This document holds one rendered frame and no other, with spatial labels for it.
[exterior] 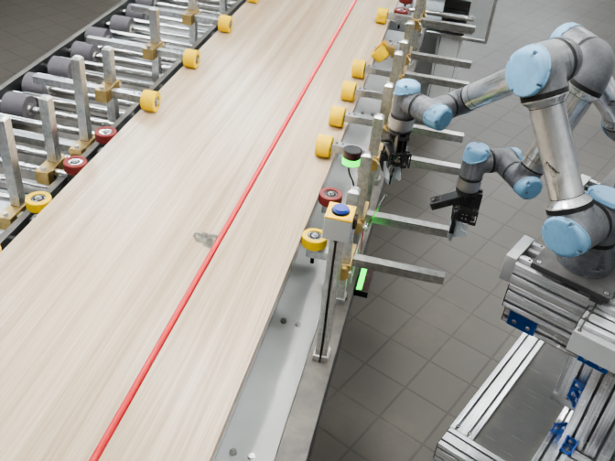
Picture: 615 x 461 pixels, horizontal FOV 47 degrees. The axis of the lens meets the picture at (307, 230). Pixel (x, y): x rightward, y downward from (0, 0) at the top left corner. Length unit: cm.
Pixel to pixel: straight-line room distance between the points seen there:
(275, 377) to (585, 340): 87
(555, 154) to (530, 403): 125
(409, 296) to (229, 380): 181
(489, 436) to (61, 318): 152
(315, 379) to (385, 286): 149
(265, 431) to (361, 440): 86
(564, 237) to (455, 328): 153
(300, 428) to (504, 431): 100
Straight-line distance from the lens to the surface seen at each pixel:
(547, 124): 183
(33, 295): 202
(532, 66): 179
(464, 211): 233
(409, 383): 303
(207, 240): 213
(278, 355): 219
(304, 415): 194
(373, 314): 329
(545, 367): 299
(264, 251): 212
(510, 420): 274
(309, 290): 242
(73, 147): 279
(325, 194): 239
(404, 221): 239
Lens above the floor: 221
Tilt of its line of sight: 36 degrees down
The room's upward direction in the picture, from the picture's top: 6 degrees clockwise
